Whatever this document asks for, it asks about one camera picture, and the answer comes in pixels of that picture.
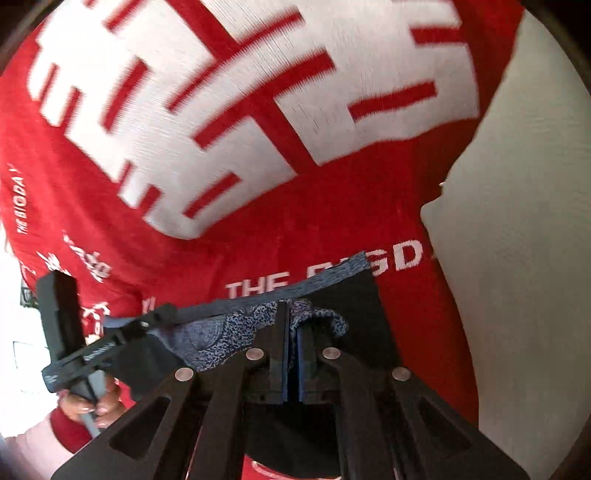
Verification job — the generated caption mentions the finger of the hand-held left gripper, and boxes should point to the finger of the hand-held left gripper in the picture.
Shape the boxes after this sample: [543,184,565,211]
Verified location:
[99,303,177,343]

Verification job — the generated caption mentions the person's left hand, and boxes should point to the person's left hand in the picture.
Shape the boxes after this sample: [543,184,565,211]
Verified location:
[58,375,124,428]

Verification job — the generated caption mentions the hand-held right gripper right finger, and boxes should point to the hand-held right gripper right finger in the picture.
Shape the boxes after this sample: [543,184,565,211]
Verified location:
[291,322,531,480]

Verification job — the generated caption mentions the large white pillow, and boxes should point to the large white pillow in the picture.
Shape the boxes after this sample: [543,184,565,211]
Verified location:
[419,9,591,480]

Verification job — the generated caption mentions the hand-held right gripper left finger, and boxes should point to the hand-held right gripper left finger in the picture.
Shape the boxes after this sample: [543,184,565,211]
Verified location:
[51,301,291,480]

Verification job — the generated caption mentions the black pants with blue waistband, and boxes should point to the black pants with blue waistband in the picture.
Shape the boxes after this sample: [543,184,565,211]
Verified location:
[102,256,400,477]

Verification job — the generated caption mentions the red printed blanket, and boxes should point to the red printed blanket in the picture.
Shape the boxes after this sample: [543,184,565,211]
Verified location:
[0,0,528,480]

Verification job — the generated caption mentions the person's left forearm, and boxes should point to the person's left forearm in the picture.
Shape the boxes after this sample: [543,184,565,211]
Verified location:
[0,408,90,464]

